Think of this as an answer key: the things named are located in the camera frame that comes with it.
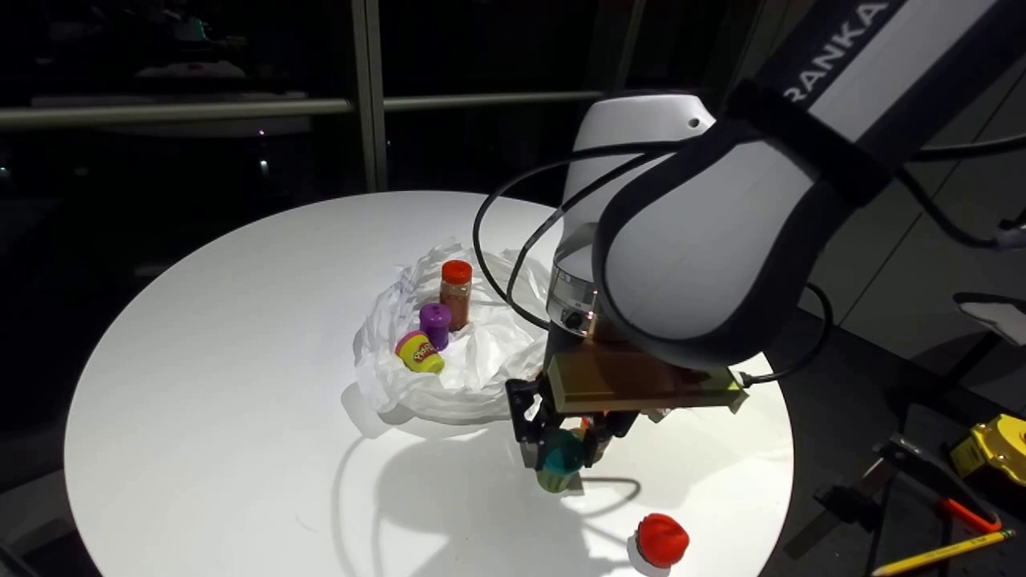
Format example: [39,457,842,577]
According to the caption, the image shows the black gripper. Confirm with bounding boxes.
[508,378,638,472]

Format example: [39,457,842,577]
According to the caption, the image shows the teal lid play-doh tub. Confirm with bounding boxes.
[534,441,585,494]

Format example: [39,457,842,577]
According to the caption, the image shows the red round lid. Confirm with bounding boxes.
[634,512,689,567]

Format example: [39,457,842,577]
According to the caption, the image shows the yellow-green play-doh tub pink lid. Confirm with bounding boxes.
[395,330,445,371]

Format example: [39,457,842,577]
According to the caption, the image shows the purple play-doh tub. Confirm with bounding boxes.
[419,303,452,348]

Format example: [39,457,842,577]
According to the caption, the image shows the brown spice jar red lid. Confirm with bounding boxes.
[438,261,471,330]

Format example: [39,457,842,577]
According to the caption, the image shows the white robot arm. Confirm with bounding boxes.
[508,0,1026,475]

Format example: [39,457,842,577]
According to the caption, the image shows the yellow pencil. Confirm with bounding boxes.
[872,530,1015,577]

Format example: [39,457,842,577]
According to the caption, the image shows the metal window railing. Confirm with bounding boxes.
[0,90,604,132]

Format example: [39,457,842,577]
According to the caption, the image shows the yellow tool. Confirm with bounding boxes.
[950,414,1026,488]

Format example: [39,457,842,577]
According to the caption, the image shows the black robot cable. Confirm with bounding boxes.
[471,137,836,382]

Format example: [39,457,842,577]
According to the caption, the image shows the red handled pliers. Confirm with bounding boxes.
[818,435,1004,533]

